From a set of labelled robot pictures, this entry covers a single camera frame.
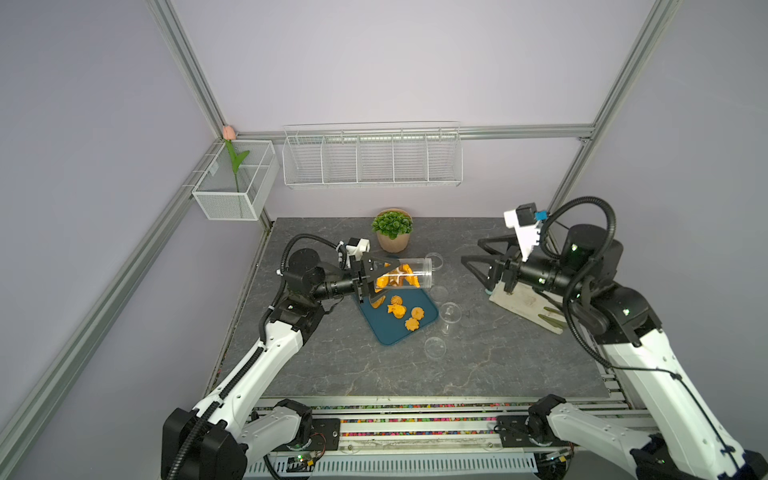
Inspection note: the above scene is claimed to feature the clear cookie jar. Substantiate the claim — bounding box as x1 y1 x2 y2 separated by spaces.
425 252 445 272
439 302 463 335
374 258 433 292

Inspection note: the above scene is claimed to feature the white mesh wall basket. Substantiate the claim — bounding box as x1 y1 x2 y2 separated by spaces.
192 140 280 221

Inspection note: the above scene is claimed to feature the clear jar lid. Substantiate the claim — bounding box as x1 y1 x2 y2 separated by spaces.
429 285 449 305
424 337 447 361

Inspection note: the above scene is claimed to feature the pink artificial tulip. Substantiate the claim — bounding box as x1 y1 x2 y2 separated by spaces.
222 125 250 192

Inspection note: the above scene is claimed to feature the clear cookie jar back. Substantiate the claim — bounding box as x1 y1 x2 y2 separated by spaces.
439 302 463 335

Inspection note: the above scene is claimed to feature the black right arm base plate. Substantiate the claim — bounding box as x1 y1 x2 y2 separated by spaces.
493 415 574 449

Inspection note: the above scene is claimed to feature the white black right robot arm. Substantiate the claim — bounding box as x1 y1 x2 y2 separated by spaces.
461 196 767 479

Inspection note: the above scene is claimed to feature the orange heart shaped cookie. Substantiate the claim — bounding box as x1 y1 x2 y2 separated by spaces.
371 295 386 309

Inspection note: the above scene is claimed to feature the green plant in pot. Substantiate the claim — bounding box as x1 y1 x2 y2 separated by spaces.
371 208 413 253

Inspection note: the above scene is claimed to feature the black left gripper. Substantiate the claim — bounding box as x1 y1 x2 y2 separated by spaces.
311 253 398 304

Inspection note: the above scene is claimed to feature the orange flower shaped cookie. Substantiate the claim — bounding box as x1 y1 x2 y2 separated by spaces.
405 317 420 331

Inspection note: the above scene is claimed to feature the teal plastic tray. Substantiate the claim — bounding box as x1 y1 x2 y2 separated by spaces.
359 289 439 346

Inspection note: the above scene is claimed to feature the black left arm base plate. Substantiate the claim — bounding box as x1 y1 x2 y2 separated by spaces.
274 417 341 452

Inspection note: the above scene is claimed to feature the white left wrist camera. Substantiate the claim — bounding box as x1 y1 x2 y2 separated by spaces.
336 237 370 268

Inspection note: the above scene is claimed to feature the clear cookie jar front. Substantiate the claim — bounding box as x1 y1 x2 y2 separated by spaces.
374 258 433 292

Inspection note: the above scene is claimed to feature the white wire wall shelf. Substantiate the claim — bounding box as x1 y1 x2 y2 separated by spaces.
282 121 464 188

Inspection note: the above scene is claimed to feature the beige gardening glove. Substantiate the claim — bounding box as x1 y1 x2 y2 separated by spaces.
489 282 567 335

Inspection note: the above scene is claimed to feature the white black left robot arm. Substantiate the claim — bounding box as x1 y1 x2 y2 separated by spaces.
160 233 400 479

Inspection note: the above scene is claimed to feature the orange fish shaped cookie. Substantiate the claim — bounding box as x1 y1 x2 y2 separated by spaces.
388 304 407 319

